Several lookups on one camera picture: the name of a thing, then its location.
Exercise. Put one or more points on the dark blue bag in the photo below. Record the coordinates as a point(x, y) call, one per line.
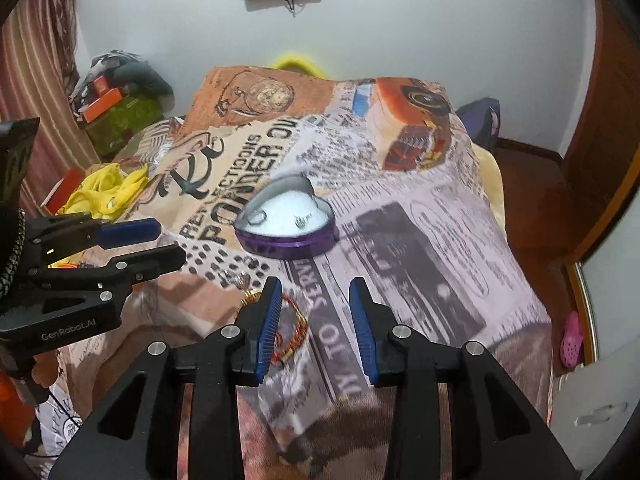
point(480, 117)

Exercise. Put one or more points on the pink clog shoe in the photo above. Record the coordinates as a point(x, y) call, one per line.
point(571, 337)

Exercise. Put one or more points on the white sliding wardrobe door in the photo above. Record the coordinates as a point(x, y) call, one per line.
point(600, 400)

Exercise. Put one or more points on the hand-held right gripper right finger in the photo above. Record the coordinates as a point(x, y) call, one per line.
point(362, 332)

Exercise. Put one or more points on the newspaper print blanket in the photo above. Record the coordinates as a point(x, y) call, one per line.
point(400, 260)

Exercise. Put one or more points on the small orange box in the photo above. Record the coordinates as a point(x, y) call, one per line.
point(101, 85)

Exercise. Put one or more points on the green patterned cloth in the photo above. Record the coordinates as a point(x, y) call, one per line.
point(125, 122)

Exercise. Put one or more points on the silver pendant earring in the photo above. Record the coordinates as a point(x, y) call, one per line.
point(301, 220)

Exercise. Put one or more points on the yellow cloth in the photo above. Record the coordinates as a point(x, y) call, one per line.
point(110, 190)

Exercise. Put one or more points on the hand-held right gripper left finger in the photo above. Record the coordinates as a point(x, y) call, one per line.
point(265, 332)

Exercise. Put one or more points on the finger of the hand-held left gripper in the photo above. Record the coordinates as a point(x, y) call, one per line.
point(155, 262)
point(130, 232)

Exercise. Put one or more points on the purple heart-shaped jewelry box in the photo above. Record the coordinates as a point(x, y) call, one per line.
point(280, 249)

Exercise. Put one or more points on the brown wooden door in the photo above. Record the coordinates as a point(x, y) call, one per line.
point(610, 135)

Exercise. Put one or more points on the striped brown curtain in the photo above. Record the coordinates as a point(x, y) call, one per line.
point(35, 85)

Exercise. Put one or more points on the pile of clothes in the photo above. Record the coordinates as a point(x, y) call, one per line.
point(97, 67)

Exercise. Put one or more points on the flat orange box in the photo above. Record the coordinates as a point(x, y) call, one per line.
point(102, 105)

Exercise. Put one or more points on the striped brown cloth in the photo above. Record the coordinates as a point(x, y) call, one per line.
point(152, 135)

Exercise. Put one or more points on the pale yellow blanket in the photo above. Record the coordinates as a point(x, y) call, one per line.
point(492, 185)

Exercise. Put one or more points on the red box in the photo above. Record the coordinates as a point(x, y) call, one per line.
point(62, 190)

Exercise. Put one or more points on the yellow foam tube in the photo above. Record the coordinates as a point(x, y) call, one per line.
point(300, 62)

